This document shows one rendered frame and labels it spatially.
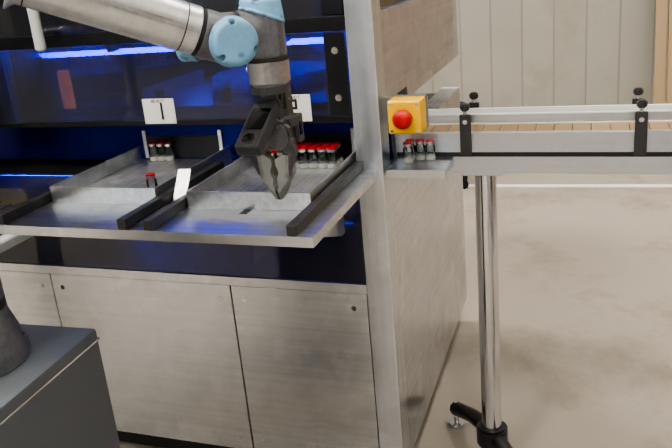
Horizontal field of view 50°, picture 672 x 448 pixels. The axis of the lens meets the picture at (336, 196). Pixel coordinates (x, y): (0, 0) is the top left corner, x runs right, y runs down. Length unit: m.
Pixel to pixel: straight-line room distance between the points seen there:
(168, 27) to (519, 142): 0.83
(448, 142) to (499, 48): 3.40
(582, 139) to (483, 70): 3.46
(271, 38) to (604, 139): 0.73
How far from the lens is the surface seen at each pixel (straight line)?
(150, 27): 1.10
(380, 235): 1.62
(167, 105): 1.74
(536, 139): 1.61
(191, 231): 1.32
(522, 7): 4.98
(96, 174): 1.77
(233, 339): 1.90
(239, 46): 1.11
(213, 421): 2.08
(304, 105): 1.59
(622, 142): 1.61
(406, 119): 1.49
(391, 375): 1.78
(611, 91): 5.06
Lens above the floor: 1.31
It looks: 18 degrees down
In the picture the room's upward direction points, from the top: 5 degrees counter-clockwise
